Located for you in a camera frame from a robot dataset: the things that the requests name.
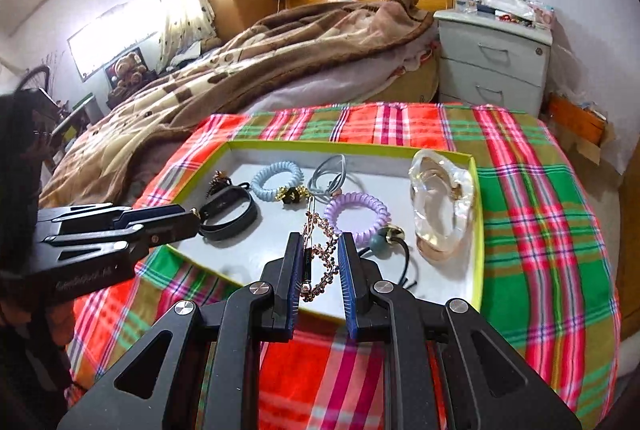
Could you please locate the black leather bracelet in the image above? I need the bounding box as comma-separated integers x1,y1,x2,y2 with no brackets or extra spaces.
199,187,261,242

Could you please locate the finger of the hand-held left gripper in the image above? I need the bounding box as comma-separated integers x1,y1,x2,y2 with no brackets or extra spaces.
44,211,202,262
36,202,187,231

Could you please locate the clutter of packets on nightstand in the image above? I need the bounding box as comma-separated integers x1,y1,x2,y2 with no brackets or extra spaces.
470,0,556,29

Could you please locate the green bead black hair tie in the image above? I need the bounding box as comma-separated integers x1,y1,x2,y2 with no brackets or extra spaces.
359,224,420,292

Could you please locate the gold chain bracelet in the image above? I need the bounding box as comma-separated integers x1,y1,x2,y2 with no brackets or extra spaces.
299,194,342,304

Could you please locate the brown patterned blanket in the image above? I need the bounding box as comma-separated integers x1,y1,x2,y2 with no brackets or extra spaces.
37,0,442,207

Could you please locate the window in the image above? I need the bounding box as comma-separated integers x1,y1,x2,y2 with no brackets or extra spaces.
67,0,164,84

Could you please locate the cardboard box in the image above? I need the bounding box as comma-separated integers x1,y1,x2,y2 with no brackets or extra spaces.
547,92,619,167

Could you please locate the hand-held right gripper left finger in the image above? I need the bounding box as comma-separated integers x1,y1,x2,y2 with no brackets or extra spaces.
56,233,307,430

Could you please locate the person's head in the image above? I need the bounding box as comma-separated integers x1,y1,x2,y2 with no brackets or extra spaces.
0,92,59,277

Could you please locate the clear ear-shaped jewelry display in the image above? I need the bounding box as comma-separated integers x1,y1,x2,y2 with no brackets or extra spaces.
408,149,475,264

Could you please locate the black hair tie gold charm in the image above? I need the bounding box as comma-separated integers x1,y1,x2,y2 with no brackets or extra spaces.
208,169,252,197

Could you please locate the grey hair tie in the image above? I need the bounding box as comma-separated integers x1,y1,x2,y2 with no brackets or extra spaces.
307,153,347,201

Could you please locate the purple spiral hair tie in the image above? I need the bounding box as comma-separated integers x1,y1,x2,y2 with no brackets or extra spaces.
324,192,390,236

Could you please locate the plaid cloth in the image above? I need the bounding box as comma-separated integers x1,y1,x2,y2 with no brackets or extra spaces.
65,102,624,430

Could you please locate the blue spiral hair tie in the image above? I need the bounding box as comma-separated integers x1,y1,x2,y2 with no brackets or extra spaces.
249,162,304,204

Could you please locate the teddy bear picture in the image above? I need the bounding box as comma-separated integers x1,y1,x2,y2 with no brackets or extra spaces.
103,47,149,87

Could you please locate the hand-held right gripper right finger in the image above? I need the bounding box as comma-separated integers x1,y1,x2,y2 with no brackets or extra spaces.
337,233,583,430

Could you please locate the gold flower black hair tie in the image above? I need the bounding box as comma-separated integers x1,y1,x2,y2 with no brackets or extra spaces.
277,184,309,207

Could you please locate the yellow-green cardboard box tray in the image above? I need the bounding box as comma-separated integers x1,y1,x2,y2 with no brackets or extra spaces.
165,139,486,326

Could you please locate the grey two-drawer nightstand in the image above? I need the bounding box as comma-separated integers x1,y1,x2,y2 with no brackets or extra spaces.
432,7,554,119

